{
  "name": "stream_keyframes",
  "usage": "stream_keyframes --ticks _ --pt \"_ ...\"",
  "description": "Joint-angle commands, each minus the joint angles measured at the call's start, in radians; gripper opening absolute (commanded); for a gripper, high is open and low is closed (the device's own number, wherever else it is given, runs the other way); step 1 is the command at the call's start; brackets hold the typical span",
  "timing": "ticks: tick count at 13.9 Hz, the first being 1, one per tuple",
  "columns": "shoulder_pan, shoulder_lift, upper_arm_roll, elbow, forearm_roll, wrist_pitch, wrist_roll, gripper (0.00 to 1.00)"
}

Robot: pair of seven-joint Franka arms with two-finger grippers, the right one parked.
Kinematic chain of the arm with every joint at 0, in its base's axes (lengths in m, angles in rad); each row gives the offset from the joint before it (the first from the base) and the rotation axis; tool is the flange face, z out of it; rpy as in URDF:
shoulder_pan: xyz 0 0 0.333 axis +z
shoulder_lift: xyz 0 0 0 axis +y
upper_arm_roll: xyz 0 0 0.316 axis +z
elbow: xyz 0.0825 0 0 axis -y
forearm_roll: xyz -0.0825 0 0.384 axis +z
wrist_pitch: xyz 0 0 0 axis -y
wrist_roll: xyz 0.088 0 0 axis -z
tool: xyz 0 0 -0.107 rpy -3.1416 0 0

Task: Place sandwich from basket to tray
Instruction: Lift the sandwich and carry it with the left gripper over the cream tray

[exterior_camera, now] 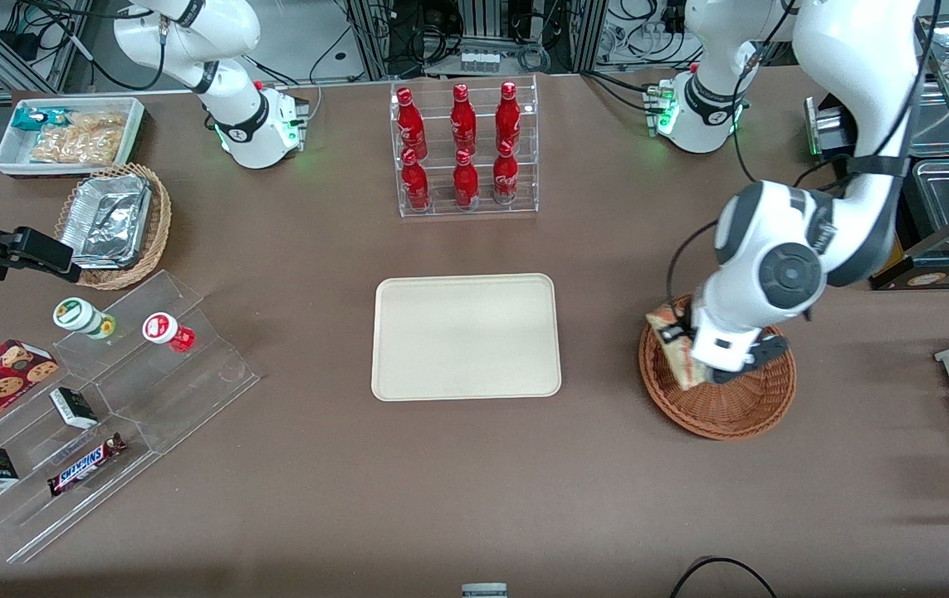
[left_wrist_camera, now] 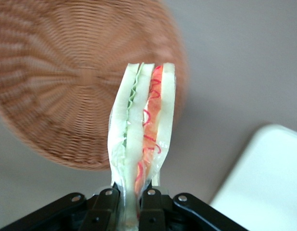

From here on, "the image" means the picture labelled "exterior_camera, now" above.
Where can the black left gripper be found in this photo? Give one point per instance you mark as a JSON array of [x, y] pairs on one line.
[[678, 325]]

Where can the triangle sandwich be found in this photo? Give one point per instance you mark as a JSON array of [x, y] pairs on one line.
[[678, 365]]

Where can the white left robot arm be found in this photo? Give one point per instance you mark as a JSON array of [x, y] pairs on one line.
[[848, 66]]

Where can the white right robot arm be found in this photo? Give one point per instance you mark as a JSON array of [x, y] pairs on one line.
[[225, 100]]

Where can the brown wicker basket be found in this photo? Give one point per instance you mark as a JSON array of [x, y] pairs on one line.
[[731, 411]]

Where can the light wicker basket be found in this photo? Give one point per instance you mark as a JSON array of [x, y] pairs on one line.
[[150, 241]]

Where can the cream rectangular serving tray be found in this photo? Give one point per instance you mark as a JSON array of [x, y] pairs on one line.
[[466, 336]]

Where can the green lid sunflower jar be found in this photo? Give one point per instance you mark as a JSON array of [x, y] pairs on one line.
[[77, 316]]

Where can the stacked aluminium foil containers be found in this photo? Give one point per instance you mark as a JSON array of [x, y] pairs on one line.
[[107, 220]]

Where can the white rectangular snack bin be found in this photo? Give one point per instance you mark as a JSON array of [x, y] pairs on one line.
[[9, 158]]

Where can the bagged tan crackers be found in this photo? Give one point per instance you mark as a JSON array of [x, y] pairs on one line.
[[84, 139]]

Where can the red lid strawberry jar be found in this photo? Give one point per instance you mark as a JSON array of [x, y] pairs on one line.
[[163, 329]]

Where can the teal snack packet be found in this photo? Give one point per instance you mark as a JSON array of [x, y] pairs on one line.
[[36, 118]]

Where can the clear acrylic stepped display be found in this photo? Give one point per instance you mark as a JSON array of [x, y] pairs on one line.
[[150, 390]]

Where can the Snickers chocolate bar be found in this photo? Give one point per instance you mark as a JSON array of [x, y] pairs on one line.
[[85, 465]]

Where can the black display rack base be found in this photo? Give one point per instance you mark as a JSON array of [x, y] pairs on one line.
[[939, 278]]

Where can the grey metal control box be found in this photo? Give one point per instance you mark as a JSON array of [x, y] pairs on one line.
[[827, 124]]

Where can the red cola bottle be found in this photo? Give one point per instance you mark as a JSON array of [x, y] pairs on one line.
[[466, 181], [506, 176], [416, 183], [508, 116], [463, 120], [410, 124]]

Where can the clear acrylic bottle rack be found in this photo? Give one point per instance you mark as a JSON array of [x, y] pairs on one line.
[[466, 208]]

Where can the small grey device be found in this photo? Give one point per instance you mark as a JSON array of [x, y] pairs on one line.
[[484, 590]]

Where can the white power strip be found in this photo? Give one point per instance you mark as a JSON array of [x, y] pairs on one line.
[[480, 61]]

